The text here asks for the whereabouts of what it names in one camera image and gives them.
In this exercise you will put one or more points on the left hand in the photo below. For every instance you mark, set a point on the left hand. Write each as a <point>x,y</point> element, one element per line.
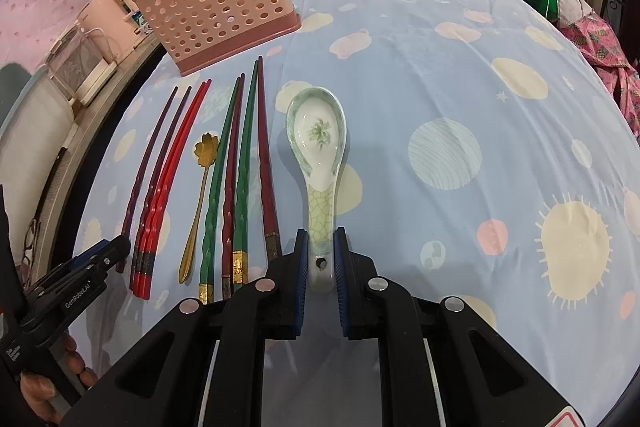
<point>38,391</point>

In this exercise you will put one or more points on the bright red chopstick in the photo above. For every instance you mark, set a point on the bright red chopstick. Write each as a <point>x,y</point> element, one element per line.
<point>169,219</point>
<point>142,268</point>

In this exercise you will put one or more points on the pink floral cloth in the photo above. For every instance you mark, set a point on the pink floral cloth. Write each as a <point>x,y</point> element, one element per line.
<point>595,39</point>

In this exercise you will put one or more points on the gold flower spoon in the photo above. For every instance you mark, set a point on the gold flower spoon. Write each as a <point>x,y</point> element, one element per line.
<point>206,153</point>

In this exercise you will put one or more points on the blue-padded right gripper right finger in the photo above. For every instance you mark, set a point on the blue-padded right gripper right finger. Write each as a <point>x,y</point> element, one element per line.
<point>441,364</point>

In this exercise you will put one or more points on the maroon chopstick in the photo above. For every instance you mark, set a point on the maroon chopstick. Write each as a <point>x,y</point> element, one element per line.
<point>229,191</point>
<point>269,209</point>

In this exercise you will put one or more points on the eyeglasses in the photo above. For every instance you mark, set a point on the eyeglasses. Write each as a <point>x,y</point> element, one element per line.
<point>29,246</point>

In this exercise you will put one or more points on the pink perforated utensil holder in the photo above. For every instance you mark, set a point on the pink perforated utensil holder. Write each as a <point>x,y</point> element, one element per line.
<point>199,33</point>

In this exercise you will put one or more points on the white green ceramic spoon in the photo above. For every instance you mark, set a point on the white green ceramic spoon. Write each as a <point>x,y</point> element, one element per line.
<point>316,128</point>

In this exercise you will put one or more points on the green chopstick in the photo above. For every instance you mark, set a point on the green chopstick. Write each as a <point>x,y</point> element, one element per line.
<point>206,283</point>
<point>239,272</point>

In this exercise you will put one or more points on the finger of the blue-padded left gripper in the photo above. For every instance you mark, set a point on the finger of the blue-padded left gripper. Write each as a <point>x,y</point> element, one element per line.
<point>69,288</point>

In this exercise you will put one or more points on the pink electric kettle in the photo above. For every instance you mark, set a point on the pink electric kettle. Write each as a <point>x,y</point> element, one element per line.
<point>113,26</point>

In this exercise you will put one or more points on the blue planet-print tablecloth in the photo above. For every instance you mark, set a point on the blue planet-print tablecloth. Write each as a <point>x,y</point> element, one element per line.
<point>581,331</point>

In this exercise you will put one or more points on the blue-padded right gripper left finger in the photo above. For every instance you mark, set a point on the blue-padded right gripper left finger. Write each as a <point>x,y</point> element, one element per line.
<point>203,364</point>

